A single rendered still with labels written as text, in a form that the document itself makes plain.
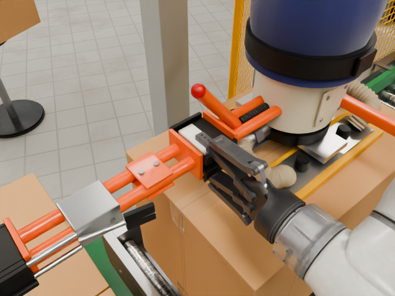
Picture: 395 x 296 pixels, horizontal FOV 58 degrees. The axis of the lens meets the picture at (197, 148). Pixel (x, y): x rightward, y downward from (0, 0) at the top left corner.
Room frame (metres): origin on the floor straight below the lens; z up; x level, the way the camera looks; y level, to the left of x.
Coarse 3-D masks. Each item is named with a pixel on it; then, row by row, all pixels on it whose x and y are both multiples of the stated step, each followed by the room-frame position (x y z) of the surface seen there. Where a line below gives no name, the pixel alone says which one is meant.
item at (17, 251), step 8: (8, 224) 0.27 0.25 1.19; (0, 232) 0.26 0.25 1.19; (8, 232) 0.26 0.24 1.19; (16, 232) 0.26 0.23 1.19; (0, 240) 0.24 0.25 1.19; (8, 240) 0.24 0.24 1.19; (16, 240) 0.24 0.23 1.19; (0, 248) 0.23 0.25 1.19; (8, 248) 0.23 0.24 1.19; (16, 248) 0.23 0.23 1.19; (24, 248) 0.23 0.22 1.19; (0, 256) 0.22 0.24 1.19; (8, 256) 0.22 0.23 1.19; (16, 256) 0.22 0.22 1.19; (24, 256) 0.22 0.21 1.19; (0, 264) 0.21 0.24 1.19; (8, 264) 0.21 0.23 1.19; (0, 272) 0.20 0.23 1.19; (32, 272) 0.22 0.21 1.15
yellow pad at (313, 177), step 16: (336, 128) 0.61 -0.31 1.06; (352, 128) 0.61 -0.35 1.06; (368, 128) 0.61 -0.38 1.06; (352, 144) 0.56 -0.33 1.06; (368, 144) 0.56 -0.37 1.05; (288, 160) 0.51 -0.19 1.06; (304, 160) 0.48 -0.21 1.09; (336, 160) 0.51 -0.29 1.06; (352, 160) 0.53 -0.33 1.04; (304, 176) 0.47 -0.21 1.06; (320, 176) 0.47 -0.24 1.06; (304, 192) 0.43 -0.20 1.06
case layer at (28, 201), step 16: (32, 176) 0.92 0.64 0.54; (0, 192) 0.84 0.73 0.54; (16, 192) 0.84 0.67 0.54; (32, 192) 0.84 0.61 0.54; (0, 208) 0.77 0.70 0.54; (16, 208) 0.77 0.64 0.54; (32, 208) 0.77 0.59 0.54; (48, 208) 0.77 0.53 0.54; (0, 224) 0.70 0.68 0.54; (16, 224) 0.70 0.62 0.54; (64, 224) 0.70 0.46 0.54; (32, 240) 0.64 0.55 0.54; (80, 256) 0.58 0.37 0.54; (48, 272) 0.53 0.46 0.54; (64, 272) 0.53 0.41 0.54; (80, 272) 0.53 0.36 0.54; (96, 272) 0.53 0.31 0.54; (48, 288) 0.48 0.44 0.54; (64, 288) 0.48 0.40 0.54; (80, 288) 0.48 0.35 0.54; (96, 288) 0.48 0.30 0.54
